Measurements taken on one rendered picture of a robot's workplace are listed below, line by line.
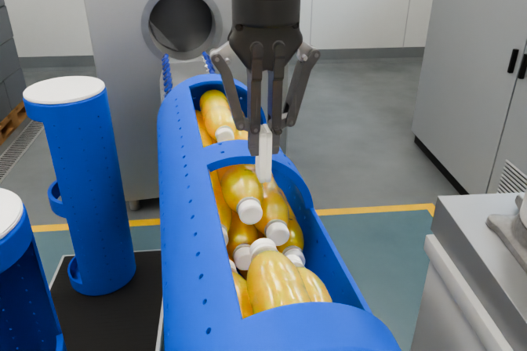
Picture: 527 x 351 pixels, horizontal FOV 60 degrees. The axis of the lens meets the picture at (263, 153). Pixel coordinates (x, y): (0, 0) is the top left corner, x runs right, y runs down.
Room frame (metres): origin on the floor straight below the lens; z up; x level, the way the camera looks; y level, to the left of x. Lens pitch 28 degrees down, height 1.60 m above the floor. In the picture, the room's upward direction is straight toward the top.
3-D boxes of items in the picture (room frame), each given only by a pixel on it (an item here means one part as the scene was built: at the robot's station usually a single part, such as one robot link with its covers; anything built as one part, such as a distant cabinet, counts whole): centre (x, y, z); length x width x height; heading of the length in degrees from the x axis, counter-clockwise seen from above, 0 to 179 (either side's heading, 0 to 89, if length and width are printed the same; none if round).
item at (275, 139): (0.52, -0.02, 1.35); 0.03 x 0.01 x 0.05; 102
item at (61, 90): (1.59, 0.72, 1.03); 0.28 x 0.28 x 0.01
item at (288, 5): (0.52, 0.00, 1.48); 0.08 x 0.07 x 0.09; 102
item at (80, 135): (1.59, 0.72, 0.59); 0.28 x 0.28 x 0.88
